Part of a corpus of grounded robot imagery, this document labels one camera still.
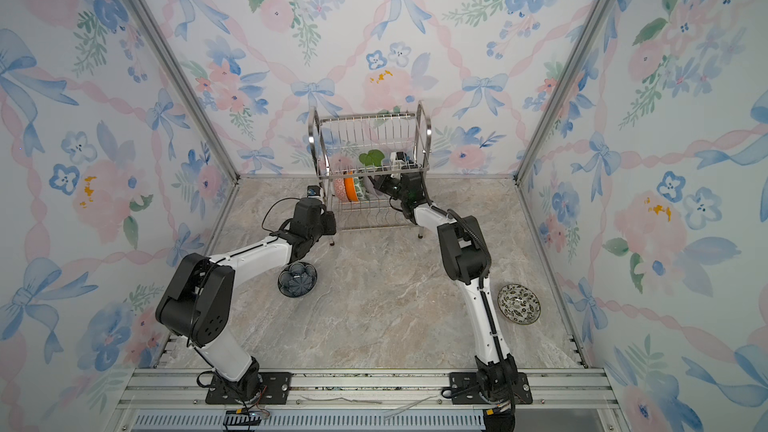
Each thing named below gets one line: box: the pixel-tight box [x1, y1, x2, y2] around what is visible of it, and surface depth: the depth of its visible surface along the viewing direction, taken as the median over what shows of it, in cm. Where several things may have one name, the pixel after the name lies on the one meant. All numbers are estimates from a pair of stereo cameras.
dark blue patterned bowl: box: [277, 261, 318, 298], surface depth 91 cm
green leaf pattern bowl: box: [354, 177, 366, 200], surface depth 102 cm
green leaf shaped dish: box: [359, 149, 385, 167], surface depth 90 cm
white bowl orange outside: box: [344, 170, 359, 202], surface depth 102 cm
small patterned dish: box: [497, 283, 542, 325], surface depth 87 cm
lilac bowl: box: [364, 174, 383, 200], surface depth 102 cm
